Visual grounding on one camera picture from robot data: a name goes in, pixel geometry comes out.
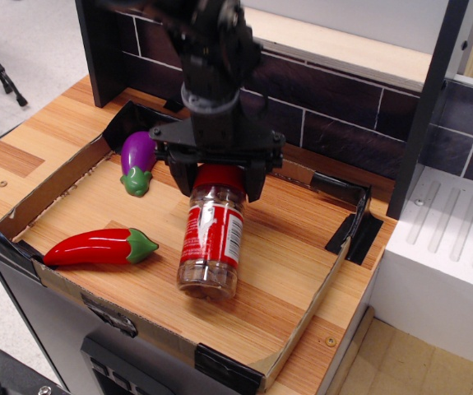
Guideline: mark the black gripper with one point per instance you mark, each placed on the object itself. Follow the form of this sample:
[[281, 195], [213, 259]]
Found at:
[[217, 131]]

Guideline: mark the red-lidded spice bottle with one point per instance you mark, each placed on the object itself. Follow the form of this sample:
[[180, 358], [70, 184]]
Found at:
[[208, 267]]

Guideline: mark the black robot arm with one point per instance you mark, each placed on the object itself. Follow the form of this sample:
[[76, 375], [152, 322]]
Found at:
[[218, 54]]

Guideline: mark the purple toy eggplant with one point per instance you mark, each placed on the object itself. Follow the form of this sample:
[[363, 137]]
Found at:
[[137, 161]]

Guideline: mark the red toy chili pepper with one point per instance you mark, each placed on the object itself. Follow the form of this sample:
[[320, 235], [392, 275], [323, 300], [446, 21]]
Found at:
[[106, 246]]

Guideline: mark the brass screw front right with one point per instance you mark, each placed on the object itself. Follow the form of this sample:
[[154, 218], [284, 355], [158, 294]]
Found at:
[[330, 341]]

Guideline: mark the black toy oven panel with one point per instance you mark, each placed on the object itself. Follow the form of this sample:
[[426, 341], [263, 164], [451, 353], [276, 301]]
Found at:
[[131, 370]]

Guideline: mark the white toy sink drainboard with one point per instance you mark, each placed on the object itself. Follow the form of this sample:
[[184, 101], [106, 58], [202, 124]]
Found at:
[[424, 284]]

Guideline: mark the dark shelf frame with backsplash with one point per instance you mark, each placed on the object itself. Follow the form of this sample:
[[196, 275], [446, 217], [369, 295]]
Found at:
[[325, 113]]

